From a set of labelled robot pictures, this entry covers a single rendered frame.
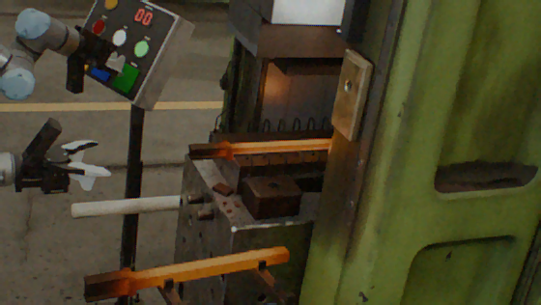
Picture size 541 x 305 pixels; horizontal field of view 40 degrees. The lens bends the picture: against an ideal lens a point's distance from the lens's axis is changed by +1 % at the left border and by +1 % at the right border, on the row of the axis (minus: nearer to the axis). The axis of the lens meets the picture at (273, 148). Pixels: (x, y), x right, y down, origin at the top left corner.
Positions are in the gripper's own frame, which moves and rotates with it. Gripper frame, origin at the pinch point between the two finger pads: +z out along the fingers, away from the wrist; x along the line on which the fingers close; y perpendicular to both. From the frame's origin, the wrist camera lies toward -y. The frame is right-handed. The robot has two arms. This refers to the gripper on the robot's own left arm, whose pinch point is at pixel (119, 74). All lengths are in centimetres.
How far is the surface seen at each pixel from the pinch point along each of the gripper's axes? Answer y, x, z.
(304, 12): 32, -61, -19
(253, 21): 26, -50, -19
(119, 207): -35.4, -7.4, 17.2
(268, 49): 22, -55, -15
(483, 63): 37, -99, -9
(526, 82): 39, -104, 3
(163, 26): 18.0, -3.6, 3.2
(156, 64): 7.5, -7.0, 3.8
